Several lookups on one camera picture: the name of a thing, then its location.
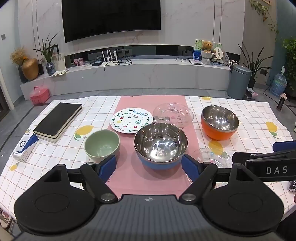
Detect hanging green vine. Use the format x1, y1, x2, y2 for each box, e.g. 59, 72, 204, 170
249, 0, 279, 42

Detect blue water bottle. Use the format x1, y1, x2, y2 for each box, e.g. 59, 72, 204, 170
270, 73, 287, 97

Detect white fruit print plate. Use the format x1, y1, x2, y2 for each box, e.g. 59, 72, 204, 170
110, 108, 154, 134

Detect black hardcover book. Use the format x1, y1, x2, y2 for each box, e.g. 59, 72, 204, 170
36, 108, 83, 143
33, 102, 83, 139

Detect green ceramic bowl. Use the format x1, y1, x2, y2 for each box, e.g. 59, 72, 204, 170
84, 130, 121, 163

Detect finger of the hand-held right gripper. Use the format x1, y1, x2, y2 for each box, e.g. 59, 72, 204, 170
232, 150, 296, 164
272, 140, 296, 153

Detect brown teddy bear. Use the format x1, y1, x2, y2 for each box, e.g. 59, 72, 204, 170
200, 41, 213, 53

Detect white router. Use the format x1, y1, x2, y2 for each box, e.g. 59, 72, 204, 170
101, 49, 134, 67

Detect checked lemon print tablecloth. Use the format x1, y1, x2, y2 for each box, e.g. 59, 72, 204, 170
0, 95, 296, 219

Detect potted long-leaf plant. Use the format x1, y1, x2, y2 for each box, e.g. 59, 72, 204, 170
238, 44, 275, 90

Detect gold vase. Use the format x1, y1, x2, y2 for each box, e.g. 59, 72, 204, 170
22, 58, 39, 81

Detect dark vase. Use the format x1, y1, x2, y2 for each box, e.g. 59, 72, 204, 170
18, 66, 28, 84

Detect grey marble tv cabinet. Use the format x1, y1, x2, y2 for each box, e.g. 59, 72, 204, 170
20, 57, 232, 101

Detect grey trash bin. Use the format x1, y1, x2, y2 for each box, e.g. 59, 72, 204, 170
227, 64, 252, 100

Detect pink plastic basket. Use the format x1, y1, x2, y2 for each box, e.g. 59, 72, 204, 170
29, 86, 51, 105

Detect white and blue box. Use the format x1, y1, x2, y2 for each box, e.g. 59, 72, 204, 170
11, 133, 39, 163

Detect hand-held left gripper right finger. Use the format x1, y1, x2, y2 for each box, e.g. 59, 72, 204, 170
178, 154, 254, 204

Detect black television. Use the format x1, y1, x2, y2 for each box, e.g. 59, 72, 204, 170
61, 0, 161, 43

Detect bushy green plant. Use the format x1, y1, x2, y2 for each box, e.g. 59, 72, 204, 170
282, 37, 296, 91

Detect blue steel bowl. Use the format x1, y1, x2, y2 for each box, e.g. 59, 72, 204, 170
134, 123, 188, 171

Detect green leafy plant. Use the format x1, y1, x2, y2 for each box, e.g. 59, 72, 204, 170
33, 31, 60, 64

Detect pink table mat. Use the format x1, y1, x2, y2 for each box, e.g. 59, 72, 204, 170
107, 95, 201, 198

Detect loose papers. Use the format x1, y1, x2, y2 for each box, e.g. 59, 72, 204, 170
51, 69, 69, 77

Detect dried flower bunch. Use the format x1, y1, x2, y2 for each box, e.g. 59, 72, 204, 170
10, 47, 28, 66

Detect orange steel bowl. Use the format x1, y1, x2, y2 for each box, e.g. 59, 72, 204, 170
201, 105, 240, 141

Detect clear glass plate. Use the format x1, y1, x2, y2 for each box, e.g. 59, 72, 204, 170
189, 147, 233, 184
153, 103, 194, 127

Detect small white heater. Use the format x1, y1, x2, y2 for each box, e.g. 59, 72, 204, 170
276, 93, 287, 111

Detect white picture card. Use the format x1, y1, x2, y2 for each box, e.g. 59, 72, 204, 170
52, 52, 66, 71

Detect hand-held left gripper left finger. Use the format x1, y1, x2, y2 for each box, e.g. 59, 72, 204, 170
43, 154, 117, 204

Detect green and blue painting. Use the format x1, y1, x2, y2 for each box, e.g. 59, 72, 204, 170
193, 39, 223, 61

